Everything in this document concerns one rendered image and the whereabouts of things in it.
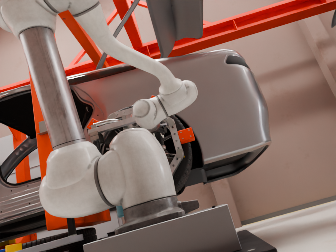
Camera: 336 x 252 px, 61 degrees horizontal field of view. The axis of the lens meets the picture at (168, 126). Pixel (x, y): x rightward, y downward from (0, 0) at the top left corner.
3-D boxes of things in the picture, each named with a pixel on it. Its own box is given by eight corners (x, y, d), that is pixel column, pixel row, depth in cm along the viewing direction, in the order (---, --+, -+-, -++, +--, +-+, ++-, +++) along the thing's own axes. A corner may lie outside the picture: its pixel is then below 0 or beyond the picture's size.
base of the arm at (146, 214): (201, 211, 68) (194, 188, 70) (113, 236, 69) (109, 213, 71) (201, 210, 86) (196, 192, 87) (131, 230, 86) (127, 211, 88)
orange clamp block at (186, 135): (181, 144, 177) (195, 140, 176) (180, 141, 169) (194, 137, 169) (178, 134, 179) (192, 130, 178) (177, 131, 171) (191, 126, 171)
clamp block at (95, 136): (104, 142, 162) (103, 134, 163) (99, 139, 153) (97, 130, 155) (96, 145, 162) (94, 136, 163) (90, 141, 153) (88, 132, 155)
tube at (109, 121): (130, 130, 176) (126, 115, 179) (121, 120, 158) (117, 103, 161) (103, 138, 177) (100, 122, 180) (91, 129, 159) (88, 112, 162)
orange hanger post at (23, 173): (39, 250, 441) (24, 109, 519) (32, 251, 423) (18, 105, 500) (28, 253, 442) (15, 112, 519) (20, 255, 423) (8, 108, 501)
